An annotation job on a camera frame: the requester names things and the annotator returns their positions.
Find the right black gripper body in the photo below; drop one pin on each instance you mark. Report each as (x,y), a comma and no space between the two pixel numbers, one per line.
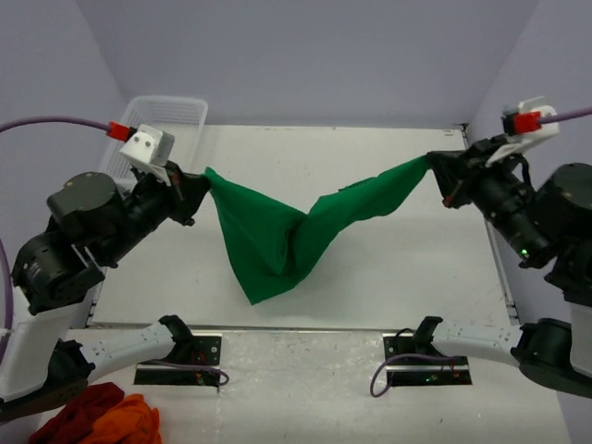
(492,189)

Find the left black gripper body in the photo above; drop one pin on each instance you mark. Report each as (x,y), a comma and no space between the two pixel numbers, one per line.
(151,203)

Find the green t shirt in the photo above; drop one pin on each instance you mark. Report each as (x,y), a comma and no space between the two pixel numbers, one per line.
(272,247)

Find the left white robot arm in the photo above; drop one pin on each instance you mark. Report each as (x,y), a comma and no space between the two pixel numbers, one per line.
(92,227)

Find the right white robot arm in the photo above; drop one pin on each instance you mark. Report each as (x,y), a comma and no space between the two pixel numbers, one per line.
(549,226)

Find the orange t shirt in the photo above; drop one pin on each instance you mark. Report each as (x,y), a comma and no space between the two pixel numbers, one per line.
(131,421)

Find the dark red t shirt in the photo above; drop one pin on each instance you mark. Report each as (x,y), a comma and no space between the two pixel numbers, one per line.
(74,422)

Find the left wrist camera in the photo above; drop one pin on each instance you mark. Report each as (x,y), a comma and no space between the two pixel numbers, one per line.
(143,146)

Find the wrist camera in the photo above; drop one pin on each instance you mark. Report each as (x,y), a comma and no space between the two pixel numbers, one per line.
(522,127)
(143,146)

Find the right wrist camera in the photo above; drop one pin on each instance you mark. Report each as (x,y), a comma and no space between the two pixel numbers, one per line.
(522,127)

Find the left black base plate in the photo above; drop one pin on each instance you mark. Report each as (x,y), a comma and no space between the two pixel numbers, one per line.
(194,365)

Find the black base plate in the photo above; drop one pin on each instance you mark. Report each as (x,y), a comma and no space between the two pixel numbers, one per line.
(413,372)
(194,365)

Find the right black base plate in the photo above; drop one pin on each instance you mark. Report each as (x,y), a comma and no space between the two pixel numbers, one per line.
(413,372)

